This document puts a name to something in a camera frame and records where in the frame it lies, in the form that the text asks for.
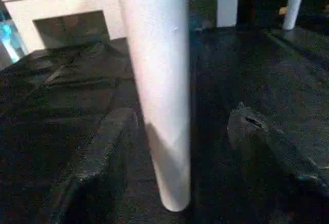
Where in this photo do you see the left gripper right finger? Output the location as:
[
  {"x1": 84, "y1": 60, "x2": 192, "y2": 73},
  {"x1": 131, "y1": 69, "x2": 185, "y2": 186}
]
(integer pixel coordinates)
[{"x1": 227, "y1": 102, "x2": 329, "y2": 224}]

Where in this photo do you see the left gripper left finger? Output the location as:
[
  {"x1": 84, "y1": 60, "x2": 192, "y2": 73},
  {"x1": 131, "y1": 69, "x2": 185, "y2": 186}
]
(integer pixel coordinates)
[{"x1": 58, "y1": 107, "x2": 140, "y2": 224}]

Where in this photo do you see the white plastic table leg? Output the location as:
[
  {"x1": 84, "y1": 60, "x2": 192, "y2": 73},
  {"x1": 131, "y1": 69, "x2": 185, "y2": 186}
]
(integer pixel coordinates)
[
  {"x1": 282, "y1": 0, "x2": 308, "y2": 31},
  {"x1": 115, "y1": 0, "x2": 193, "y2": 212}
]

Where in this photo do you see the white cabinet with glass doors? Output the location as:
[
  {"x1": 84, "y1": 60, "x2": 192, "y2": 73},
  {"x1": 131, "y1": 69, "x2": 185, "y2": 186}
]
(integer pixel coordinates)
[{"x1": 0, "y1": 0, "x2": 240, "y2": 55}]

